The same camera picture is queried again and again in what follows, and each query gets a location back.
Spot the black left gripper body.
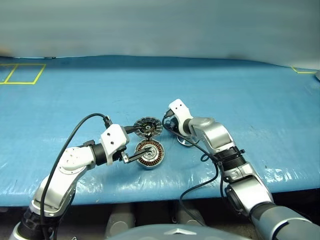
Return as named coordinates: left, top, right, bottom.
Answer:
left=114, top=146, right=131, bottom=165

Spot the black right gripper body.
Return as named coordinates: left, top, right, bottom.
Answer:
left=164, top=111, right=184, bottom=135

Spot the round hinged motor lid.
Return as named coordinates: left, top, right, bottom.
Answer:
left=132, top=116, right=164, bottom=139

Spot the motor housing with copper windings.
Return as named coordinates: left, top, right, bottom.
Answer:
left=134, top=140, right=166, bottom=171

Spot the silver spoked rotor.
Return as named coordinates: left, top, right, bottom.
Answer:
left=176, top=134, right=198, bottom=149

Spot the blue table cover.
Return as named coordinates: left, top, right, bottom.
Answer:
left=0, top=54, right=320, bottom=207

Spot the grey rounded shape under table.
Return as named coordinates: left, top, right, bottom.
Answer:
left=174, top=202, right=206, bottom=227
left=104, top=203, right=137, bottom=238

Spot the grey robot torso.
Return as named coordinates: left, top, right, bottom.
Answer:
left=104, top=223, right=251, bottom=240

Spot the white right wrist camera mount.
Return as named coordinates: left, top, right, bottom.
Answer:
left=167, top=98, right=195, bottom=137

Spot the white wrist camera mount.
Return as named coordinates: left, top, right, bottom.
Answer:
left=167, top=98, right=195, bottom=137
left=100, top=123, right=131, bottom=166

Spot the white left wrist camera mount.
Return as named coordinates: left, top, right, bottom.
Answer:
left=100, top=123, right=131, bottom=166

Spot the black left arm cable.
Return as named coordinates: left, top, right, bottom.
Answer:
left=39, top=113, right=113, bottom=240

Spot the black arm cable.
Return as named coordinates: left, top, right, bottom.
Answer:
left=39, top=113, right=113, bottom=240
left=161, top=111, right=247, bottom=227

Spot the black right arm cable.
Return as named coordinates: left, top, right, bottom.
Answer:
left=161, top=111, right=247, bottom=227

